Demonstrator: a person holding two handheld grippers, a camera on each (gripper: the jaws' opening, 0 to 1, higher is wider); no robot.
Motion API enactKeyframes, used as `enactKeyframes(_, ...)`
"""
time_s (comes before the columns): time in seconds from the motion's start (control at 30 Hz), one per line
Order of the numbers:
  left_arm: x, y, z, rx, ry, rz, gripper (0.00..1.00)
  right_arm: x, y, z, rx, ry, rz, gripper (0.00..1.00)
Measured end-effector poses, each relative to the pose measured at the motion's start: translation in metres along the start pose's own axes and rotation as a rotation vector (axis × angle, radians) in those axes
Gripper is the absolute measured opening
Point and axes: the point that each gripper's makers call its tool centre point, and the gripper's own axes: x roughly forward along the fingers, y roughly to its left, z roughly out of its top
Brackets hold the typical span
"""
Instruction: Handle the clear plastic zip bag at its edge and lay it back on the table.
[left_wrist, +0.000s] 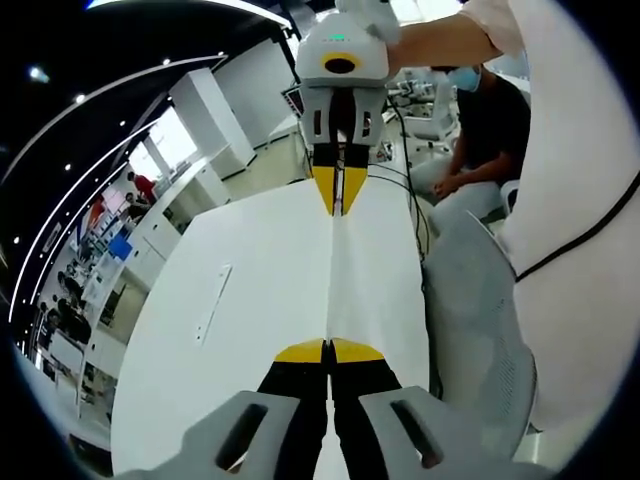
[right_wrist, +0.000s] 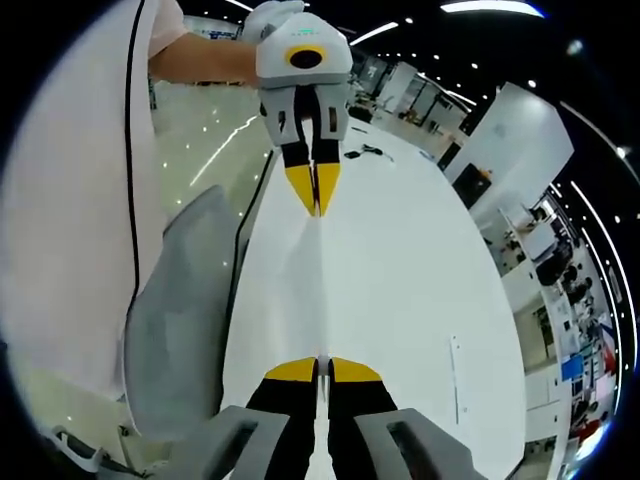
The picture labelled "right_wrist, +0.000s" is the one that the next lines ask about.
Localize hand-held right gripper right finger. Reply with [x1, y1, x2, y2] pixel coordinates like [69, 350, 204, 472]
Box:
[327, 356, 484, 480]

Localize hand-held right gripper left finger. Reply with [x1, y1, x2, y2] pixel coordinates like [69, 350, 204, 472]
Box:
[174, 356, 319, 480]

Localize clear food packaging bag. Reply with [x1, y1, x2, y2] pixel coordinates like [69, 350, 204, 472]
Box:
[291, 214, 337, 401]

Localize person's left hand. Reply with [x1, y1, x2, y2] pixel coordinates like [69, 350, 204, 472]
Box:
[243, 0, 306, 49]

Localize person's grey trousers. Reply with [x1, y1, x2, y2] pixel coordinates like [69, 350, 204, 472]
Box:
[123, 184, 247, 442]

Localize black cabinet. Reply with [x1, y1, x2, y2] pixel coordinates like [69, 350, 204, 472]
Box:
[451, 161, 494, 212]

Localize white square pillar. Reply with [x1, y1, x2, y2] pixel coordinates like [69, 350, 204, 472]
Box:
[443, 81, 576, 214]

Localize row of white desks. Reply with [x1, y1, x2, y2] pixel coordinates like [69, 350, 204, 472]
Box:
[497, 199, 576, 451]

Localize blue box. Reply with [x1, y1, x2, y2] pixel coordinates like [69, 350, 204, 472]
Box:
[560, 354, 585, 383]

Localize person's white shirt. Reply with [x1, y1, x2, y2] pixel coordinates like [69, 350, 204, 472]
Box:
[0, 0, 192, 437]

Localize black cable on table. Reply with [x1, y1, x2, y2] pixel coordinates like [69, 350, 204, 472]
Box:
[361, 143, 397, 164]

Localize black cable on shirt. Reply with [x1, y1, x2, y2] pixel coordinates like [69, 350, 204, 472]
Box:
[123, 0, 144, 302]

